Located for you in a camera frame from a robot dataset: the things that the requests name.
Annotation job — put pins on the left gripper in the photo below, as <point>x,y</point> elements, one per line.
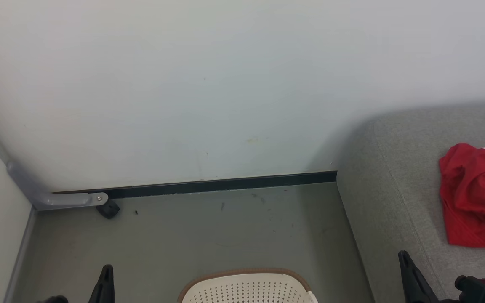
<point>55,300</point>

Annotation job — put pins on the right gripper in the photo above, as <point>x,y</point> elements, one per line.
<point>480,290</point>

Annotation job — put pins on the red garment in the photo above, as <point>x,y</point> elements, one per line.
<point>474,198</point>

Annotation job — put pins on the grey fabric sofa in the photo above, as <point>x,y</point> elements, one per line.
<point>394,189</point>

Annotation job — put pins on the black caster wheel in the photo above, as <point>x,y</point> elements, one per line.
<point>108,209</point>

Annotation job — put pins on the grey panel edge trim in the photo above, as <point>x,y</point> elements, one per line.
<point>20,256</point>

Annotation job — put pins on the cream perforated laundry basket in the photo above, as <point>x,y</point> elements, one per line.
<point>246,288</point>

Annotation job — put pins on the black baseboard strip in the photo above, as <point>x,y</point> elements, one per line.
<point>225,184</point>

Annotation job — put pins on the grey metal partition foot bracket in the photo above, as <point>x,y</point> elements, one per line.
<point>53,200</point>

